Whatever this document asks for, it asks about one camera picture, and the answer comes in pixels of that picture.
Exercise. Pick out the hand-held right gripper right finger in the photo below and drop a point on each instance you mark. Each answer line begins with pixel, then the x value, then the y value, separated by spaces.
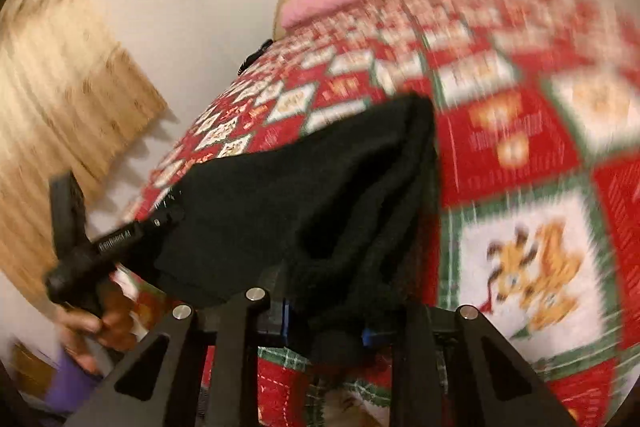
pixel 369 337

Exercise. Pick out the red checkered printed blanket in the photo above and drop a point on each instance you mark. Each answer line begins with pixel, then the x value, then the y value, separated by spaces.
pixel 525 167

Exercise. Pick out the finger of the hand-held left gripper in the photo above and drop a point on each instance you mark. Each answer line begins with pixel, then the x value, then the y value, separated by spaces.
pixel 165 216

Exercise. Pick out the person's left forearm purple sleeve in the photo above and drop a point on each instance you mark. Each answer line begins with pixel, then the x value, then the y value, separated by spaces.
pixel 70 387

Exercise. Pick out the black pants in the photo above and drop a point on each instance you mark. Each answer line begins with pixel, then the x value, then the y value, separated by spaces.
pixel 310 212

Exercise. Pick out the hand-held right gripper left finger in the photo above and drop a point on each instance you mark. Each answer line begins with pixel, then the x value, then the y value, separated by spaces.
pixel 284 317

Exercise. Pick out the person's left hand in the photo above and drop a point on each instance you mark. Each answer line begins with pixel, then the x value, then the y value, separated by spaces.
pixel 112 322

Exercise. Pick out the light wooden slat panel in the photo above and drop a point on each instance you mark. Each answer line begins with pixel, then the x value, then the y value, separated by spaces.
pixel 65 107

